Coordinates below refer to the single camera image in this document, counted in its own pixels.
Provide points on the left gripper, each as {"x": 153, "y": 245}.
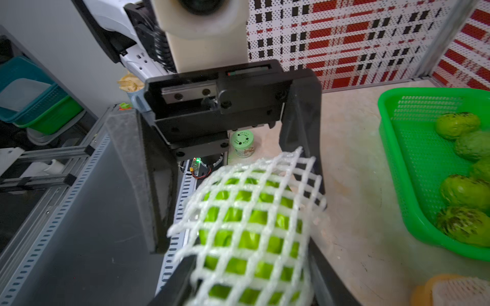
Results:
{"x": 194, "y": 111}

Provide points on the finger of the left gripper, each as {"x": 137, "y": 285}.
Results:
{"x": 153, "y": 173}

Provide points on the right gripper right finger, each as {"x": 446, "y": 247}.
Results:
{"x": 328, "y": 287}

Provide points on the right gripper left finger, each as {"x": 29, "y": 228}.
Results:
{"x": 178, "y": 288}

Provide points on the green custard apple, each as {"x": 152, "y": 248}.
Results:
{"x": 466, "y": 225}
{"x": 249, "y": 245}

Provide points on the white foam net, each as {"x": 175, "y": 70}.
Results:
{"x": 249, "y": 229}

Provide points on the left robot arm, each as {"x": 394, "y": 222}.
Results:
{"x": 160, "y": 38}

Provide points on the green basket with apples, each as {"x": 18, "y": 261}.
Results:
{"x": 420, "y": 160}

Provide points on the custard apple in basket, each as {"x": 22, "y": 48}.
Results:
{"x": 462, "y": 191}
{"x": 473, "y": 146}
{"x": 481, "y": 170}
{"x": 451, "y": 126}

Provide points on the yellow tray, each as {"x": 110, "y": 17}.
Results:
{"x": 450, "y": 289}

